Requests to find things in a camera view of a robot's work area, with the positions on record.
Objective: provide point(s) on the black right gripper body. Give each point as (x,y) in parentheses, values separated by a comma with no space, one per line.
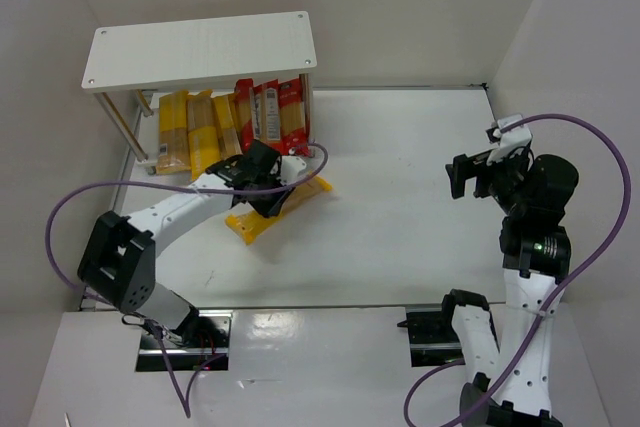
(480,175)

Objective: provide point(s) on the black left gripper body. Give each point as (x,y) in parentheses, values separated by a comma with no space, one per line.
(267,192)

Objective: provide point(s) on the yellow spaghetti bag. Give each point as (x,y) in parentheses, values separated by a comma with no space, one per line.
(203,141)
(249,226)
(173,150)
(224,113)

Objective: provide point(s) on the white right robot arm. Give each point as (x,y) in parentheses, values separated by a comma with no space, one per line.
(508,372)

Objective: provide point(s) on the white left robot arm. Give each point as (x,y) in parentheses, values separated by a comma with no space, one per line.
(119,262)

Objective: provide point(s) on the white two-tier shelf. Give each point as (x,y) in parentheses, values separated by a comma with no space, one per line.
(129,67)

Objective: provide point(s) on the red spaghetti bag rightmost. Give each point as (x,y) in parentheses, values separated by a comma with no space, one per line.
(292,116)

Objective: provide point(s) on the red spaghetti bag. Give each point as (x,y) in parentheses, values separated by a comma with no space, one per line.
(249,112)
(266,115)
(292,116)

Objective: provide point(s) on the red spaghetti bag middle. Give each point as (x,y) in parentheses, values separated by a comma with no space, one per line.
(266,115)

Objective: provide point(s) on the red spaghetti bag left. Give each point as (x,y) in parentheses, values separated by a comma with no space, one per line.
(249,112)

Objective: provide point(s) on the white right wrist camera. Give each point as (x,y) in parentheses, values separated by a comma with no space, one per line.
(507,137)

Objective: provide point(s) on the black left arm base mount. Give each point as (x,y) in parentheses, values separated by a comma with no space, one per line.
(208,344)

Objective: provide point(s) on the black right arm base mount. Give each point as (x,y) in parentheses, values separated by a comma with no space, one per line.
(432,342)

